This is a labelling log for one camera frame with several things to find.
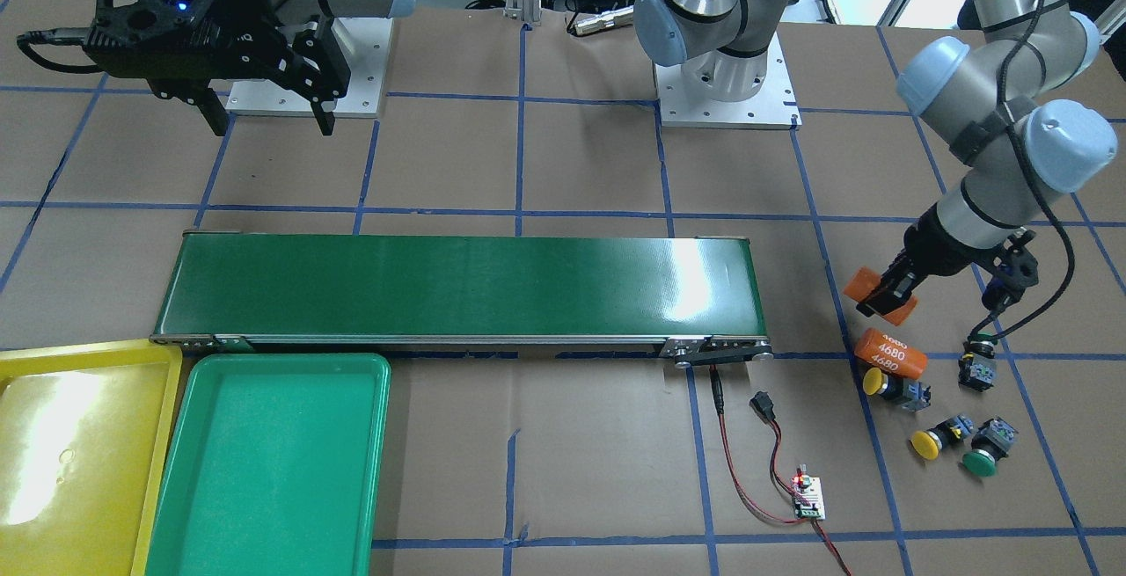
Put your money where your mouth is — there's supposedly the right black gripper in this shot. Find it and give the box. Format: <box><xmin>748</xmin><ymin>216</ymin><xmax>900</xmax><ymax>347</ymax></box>
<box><xmin>82</xmin><ymin>0</ymin><xmax>351</xmax><ymax>138</ymax></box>

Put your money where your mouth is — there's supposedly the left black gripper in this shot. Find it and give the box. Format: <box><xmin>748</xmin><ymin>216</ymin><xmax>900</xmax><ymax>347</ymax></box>
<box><xmin>856</xmin><ymin>207</ymin><xmax>985</xmax><ymax>318</ymax></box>

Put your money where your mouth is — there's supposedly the plain orange cylinder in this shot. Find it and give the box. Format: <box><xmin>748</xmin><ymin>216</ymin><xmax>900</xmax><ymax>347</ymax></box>
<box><xmin>842</xmin><ymin>266</ymin><xmax>918</xmax><ymax>326</ymax></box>

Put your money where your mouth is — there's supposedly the orange cylinder labelled 4680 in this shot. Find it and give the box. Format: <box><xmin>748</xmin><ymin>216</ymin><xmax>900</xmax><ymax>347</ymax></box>
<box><xmin>854</xmin><ymin>329</ymin><xmax>928</xmax><ymax>380</ymax></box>

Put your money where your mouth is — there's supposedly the yellow push button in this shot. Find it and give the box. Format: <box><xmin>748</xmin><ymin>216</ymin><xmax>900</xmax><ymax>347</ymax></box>
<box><xmin>910</xmin><ymin>414</ymin><xmax>975</xmax><ymax>461</ymax></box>
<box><xmin>863</xmin><ymin>368</ymin><xmax>932</xmax><ymax>412</ymax></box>

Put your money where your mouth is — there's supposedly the green push button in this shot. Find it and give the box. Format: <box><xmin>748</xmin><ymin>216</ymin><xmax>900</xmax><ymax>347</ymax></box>
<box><xmin>960</xmin><ymin>416</ymin><xmax>1018</xmax><ymax>478</ymax></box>
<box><xmin>958</xmin><ymin>339</ymin><xmax>997</xmax><ymax>392</ymax></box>

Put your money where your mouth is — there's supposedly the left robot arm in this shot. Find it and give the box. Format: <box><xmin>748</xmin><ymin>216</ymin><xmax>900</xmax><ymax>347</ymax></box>
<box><xmin>634</xmin><ymin>0</ymin><xmax>1118</xmax><ymax>324</ymax></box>

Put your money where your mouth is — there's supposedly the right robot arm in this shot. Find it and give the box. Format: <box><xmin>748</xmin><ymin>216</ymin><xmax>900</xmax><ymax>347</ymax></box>
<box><xmin>81</xmin><ymin>0</ymin><xmax>415</xmax><ymax>135</ymax></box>

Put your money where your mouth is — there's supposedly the green conveyor belt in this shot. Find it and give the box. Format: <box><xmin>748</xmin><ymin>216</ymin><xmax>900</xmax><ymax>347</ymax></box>
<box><xmin>151</xmin><ymin>231</ymin><xmax>774</xmax><ymax>368</ymax></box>

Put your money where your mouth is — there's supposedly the small green controller board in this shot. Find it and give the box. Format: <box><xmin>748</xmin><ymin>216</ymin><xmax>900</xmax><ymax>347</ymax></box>
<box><xmin>790</xmin><ymin>473</ymin><xmax>826</xmax><ymax>521</ymax></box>

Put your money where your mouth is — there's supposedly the green plastic tray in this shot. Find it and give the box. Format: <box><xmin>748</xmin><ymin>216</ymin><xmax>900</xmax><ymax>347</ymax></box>
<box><xmin>146</xmin><ymin>354</ymin><xmax>391</xmax><ymax>575</ymax></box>

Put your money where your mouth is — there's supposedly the yellow plastic tray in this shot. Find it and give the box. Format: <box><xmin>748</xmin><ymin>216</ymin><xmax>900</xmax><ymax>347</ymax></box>
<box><xmin>1</xmin><ymin>339</ymin><xmax>184</xmax><ymax>575</ymax></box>

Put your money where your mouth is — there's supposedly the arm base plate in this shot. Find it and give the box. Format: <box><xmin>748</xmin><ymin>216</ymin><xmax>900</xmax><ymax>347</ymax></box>
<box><xmin>653</xmin><ymin>34</ymin><xmax>803</xmax><ymax>131</ymax></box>
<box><xmin>226</xmin><ymin>18</ymin><xmax>395</xmax><ymax>119</ymax></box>

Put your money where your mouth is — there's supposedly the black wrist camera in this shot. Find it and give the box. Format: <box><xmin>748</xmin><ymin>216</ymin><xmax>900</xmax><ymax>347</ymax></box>
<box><xmin>981</xmin><ymin>228</ymin><xmax>1039</xmax><ymax>315</ymax></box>

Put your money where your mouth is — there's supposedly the red black power cable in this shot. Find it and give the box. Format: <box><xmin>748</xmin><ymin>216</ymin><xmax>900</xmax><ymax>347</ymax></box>
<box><xmin>708</xmin><ymin>365</ymin><xmax>852</xmax><ymax>576</ymax></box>

